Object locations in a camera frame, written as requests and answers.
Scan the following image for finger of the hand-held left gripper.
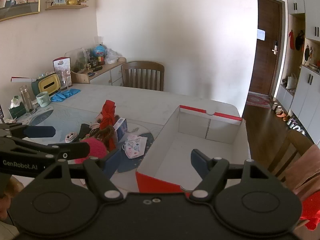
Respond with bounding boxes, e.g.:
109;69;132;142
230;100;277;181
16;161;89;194
0;123;56;138
0;139;90;160

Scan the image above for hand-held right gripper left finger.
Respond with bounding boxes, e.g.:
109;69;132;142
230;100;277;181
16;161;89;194
35;149;125;202

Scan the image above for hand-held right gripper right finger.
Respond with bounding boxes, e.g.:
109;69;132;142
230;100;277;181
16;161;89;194
189;149;283;202

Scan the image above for red plush fruit ball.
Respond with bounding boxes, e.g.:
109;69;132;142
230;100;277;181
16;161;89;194
75;137;108;166

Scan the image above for white red cardboard box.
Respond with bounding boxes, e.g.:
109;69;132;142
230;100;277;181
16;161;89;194
136;105;250;200

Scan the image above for small blue white box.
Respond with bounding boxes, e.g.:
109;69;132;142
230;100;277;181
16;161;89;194
114;117;128;142

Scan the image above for blue printed table mat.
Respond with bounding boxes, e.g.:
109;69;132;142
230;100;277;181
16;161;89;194
22;102;160;173

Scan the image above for patterned face mask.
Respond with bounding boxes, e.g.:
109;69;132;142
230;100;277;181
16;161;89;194
122;134;148;159

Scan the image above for green mug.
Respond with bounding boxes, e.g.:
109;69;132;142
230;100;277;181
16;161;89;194
36;92;50;107

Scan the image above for green tissue pack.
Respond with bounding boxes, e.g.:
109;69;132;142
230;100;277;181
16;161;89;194
8;96;25;118

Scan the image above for clear glass bottle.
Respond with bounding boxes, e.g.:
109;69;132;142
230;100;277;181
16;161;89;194
19;85;35;115

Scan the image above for blue gloves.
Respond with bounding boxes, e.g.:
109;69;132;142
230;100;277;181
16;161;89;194
51;89;80;102

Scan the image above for green yellow tissue box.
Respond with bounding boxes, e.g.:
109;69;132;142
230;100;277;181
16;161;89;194
31;72;61;95

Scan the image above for red knotted cloth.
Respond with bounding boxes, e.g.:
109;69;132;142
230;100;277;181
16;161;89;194
100;100;119;153

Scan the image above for red white rolled paper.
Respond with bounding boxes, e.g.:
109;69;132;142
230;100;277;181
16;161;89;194
10;77;38;83

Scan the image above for red white printed carton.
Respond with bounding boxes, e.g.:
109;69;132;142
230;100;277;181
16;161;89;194
52;57;72;85

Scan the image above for clear plastic tank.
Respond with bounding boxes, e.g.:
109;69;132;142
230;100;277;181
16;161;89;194
64;47;88;73

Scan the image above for red patterned rug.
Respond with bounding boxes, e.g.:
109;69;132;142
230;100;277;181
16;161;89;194
246;94;273;109

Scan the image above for wooden white sideboard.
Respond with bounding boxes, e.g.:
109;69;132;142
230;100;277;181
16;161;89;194
87;57;127;87

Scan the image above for wooden dining chair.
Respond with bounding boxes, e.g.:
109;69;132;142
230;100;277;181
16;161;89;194
121;61;165;92

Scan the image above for wooden chair with scarf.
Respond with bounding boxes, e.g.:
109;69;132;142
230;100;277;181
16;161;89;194
269;127;320;183

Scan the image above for blue globe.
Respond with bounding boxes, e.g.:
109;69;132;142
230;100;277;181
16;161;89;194
92;44;107;58

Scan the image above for black white patterned slippers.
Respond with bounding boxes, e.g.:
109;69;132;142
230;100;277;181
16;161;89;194
287;119;307;135

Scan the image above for clear plastic bag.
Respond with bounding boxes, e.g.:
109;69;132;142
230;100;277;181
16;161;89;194
105;49;123;64

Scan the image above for pink fringed scarf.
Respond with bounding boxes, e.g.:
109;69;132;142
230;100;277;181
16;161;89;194
284;145;320;193

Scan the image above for brown wooden door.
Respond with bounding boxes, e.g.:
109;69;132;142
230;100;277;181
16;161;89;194
249;0;284;97

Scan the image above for white tote bag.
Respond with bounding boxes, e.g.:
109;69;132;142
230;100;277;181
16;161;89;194
286;74;298;90

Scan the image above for white hallway cabinet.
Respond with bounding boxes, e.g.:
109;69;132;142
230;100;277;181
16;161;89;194
275;0;320;145

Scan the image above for wooden wall shelf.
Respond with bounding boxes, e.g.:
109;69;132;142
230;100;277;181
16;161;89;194
45;1;89;10

